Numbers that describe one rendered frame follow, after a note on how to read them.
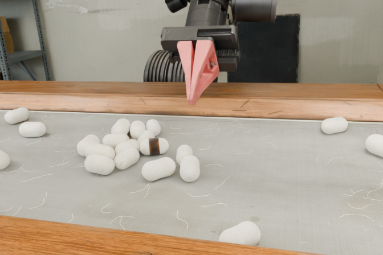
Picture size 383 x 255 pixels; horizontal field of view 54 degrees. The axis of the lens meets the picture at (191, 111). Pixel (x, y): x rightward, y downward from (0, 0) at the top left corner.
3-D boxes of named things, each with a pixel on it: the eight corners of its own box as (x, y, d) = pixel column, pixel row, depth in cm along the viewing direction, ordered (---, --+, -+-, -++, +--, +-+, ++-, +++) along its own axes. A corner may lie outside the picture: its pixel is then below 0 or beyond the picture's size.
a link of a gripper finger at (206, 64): (204, 87, 44) (214, 28, 48) (147, 87, 45) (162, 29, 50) (213, 116, 49) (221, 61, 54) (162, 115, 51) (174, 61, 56)
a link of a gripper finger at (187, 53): (224, 87, 43) (232, 27, 48) (165, 87, 45) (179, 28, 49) (231, 117, 49) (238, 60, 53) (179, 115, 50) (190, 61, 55)
